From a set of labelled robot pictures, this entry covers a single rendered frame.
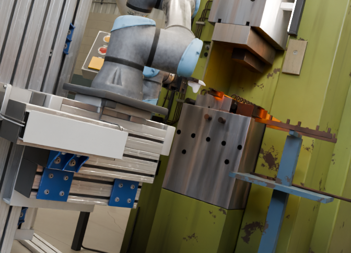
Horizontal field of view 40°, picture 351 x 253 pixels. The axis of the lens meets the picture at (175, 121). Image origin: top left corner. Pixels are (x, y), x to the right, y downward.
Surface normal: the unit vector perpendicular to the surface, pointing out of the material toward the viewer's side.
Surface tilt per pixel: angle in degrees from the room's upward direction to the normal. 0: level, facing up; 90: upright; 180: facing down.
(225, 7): 90
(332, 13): 90
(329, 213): 90
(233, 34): 90
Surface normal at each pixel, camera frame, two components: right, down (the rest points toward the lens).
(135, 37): 0.15, 0.01
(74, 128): 0.66, 0.15
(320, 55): -0.49, -0.15
